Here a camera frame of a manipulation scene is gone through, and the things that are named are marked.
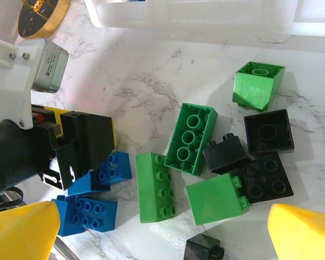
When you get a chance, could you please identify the green two-by-four toy brick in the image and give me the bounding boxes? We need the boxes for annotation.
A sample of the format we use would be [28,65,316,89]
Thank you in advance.
[164,102,219,176]
[135,152,177,224]

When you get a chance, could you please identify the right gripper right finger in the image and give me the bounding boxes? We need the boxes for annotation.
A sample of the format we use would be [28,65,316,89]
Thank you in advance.
[268,203,325,260]

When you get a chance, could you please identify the black two-by-two toy brick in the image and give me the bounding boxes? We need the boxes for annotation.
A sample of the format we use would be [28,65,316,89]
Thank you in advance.
[243,108,295,155]
[227,153,295,204]

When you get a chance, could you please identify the blue two-by-two toy brick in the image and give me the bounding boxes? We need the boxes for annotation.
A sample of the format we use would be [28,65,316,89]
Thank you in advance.
[67,151,133,197]

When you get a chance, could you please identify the green tall two-by-two brick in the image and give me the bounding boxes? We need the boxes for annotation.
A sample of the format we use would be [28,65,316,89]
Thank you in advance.
[186,173,252,227]

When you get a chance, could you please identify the gold wire stand black base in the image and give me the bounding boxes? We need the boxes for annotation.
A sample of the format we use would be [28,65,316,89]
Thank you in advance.
[17,0,72,40]

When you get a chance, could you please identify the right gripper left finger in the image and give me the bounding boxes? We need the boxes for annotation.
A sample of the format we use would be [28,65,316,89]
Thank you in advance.
[0,201,62,260]

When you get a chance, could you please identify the white divided plastic container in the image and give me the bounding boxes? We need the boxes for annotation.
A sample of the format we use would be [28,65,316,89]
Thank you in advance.
[83,0,325,36]

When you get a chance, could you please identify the green sloped toy brick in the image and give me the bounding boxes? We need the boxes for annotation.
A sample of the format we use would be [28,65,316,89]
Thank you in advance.
[232,61,286,112]

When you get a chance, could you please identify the blue two-by-three toy brick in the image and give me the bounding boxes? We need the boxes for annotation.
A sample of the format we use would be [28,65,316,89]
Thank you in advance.
[50,194,119,238]

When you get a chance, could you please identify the black small toy brick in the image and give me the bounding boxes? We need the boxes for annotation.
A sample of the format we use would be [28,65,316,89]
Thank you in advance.
[202,133,250,174]
[183,234,225,260]

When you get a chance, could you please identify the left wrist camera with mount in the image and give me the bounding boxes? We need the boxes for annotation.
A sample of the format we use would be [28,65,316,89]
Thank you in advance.
[0,35,70,129]

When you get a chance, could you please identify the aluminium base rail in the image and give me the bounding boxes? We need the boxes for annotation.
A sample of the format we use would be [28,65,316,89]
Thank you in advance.
[50,234,81,260]

